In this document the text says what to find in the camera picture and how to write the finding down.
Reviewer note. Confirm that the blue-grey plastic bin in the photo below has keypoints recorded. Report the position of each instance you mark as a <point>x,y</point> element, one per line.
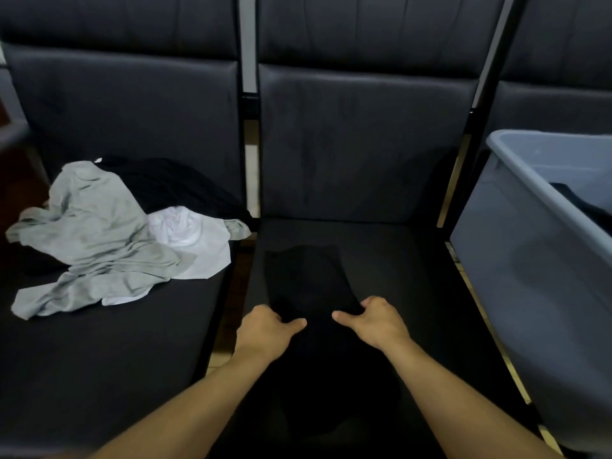
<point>507,291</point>

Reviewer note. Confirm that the grey tank top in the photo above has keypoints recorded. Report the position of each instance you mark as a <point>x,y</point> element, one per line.
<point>196,238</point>

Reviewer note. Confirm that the person's left hand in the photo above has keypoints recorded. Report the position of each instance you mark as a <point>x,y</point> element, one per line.
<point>265,334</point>

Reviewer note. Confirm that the person's right forearm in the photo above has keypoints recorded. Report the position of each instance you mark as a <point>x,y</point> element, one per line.
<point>459,406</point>

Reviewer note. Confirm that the person's right hand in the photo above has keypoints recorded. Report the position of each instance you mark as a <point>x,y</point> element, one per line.
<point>380,325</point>

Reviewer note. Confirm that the person's left forearm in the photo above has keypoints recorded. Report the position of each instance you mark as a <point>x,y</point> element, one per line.
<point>191,411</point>

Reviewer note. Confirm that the grey t-shirt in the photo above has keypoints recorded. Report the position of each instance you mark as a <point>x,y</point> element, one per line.
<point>95,224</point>

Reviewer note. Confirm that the black leather bench chair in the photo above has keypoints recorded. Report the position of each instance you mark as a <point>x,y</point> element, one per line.
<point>363,148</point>
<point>559,52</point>
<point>119,105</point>

